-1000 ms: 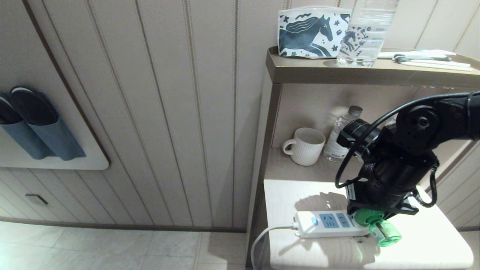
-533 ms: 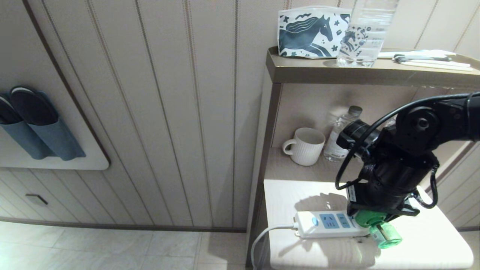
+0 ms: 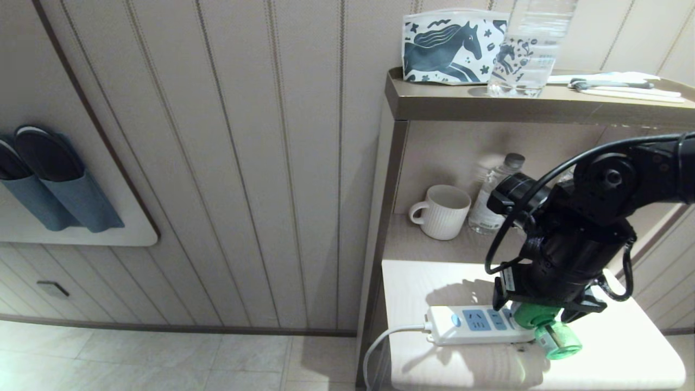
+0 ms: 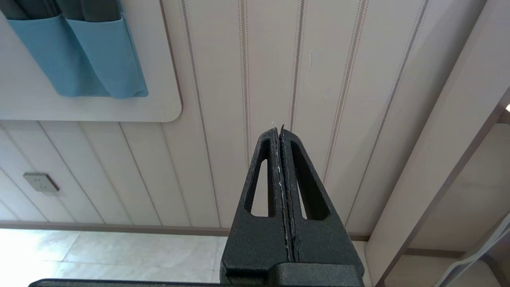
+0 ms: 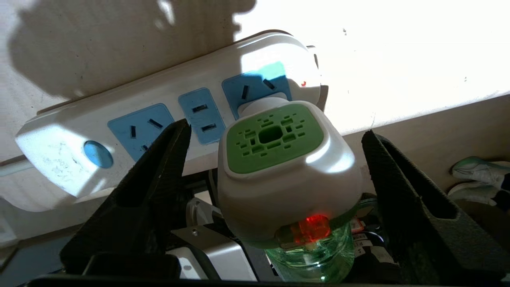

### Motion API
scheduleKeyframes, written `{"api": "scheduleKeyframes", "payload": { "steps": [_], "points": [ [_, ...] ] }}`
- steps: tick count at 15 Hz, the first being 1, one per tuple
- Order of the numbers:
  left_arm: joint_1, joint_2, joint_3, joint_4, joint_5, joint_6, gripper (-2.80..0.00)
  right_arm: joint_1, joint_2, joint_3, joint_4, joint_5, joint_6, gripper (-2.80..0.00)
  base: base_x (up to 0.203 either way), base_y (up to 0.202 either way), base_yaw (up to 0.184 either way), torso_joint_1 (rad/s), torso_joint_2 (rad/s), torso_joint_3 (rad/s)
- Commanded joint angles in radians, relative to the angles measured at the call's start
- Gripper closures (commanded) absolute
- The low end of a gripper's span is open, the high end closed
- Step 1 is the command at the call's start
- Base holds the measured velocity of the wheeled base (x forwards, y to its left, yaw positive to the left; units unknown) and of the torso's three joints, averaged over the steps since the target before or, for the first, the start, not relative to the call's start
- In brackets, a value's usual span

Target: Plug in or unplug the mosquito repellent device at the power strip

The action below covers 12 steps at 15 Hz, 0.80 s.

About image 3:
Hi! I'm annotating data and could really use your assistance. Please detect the green white plug-in device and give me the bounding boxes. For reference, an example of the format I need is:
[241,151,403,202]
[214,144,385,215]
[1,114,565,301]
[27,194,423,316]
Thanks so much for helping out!
[512,303,583,361]

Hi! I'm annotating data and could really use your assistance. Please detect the small bottle plain white label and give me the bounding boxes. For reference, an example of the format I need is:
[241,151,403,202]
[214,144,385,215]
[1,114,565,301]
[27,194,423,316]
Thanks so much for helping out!
[468,153,526,235]

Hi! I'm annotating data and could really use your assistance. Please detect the white ribbed ceramic mug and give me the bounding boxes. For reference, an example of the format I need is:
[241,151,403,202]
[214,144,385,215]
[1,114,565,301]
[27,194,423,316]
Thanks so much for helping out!
[409,185,471,241]

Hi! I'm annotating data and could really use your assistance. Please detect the beige brown shelf unit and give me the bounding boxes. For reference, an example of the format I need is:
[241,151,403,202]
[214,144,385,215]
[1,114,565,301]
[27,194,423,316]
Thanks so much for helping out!
[356,68,695,391]

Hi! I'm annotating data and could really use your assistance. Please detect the long white wrapped stick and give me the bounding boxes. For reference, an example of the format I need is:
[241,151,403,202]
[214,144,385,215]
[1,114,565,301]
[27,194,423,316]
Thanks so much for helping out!
[576,88,683,104]

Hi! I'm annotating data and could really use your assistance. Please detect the white wrapped toiletry packet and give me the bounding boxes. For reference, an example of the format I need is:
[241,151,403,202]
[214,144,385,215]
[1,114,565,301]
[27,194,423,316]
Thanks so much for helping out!
[546,72,660,85]

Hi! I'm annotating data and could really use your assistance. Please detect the large clear water bottle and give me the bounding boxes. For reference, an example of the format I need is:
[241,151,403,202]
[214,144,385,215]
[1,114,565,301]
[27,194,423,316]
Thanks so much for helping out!
[486,0,577,98]

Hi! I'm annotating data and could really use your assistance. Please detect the horse print white pouch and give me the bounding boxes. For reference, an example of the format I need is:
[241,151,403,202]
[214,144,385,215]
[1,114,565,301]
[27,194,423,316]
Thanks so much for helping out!
[402,8,508,86]

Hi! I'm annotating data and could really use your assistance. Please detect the blue slippers in holder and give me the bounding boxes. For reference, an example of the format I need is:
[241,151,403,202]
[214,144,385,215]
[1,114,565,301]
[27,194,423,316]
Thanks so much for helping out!
[0,132,124,233]

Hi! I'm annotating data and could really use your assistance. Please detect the dark grey slipper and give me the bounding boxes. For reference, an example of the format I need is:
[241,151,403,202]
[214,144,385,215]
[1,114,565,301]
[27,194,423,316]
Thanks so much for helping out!
[14,125,85,182]
[0,136,34,181]

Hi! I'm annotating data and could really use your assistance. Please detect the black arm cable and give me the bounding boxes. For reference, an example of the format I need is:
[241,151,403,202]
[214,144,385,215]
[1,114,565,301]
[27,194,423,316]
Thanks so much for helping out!
[485,135,685,275]

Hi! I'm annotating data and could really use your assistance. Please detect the white power strip cable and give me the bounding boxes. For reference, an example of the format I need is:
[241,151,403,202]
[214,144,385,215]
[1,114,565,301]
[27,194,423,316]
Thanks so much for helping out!
[363,324,432,391]

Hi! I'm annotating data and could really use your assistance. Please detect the dark grey handled razor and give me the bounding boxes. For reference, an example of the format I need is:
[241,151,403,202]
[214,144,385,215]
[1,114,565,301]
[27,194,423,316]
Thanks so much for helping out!
[567,79,655,91]

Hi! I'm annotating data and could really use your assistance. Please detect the grey wall socket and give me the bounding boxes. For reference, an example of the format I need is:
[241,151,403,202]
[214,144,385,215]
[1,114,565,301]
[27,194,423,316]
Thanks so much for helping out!
[37,281,70,299]

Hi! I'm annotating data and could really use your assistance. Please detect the white rounded wall board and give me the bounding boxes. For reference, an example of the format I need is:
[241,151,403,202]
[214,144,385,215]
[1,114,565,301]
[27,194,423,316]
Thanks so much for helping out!
[0,0,159,247]

